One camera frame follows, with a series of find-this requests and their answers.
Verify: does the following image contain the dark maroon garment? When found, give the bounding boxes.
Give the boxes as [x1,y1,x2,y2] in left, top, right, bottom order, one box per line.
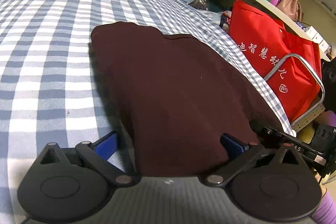
[91,22,282,176]

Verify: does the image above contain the blue checked bed sheet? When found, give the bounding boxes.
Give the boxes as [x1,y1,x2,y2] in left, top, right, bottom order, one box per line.
[1,0,292,223]

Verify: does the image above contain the red fabric tote bag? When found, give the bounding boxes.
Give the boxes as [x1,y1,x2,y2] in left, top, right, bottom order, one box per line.
[227,0,322,122]

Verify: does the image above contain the metal chair frame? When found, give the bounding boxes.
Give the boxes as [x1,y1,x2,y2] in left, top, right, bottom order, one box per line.
[264,53,325,131]

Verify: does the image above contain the beige handbag on shelf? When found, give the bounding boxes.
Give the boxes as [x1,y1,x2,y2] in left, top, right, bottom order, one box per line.
[277,0,302,22]

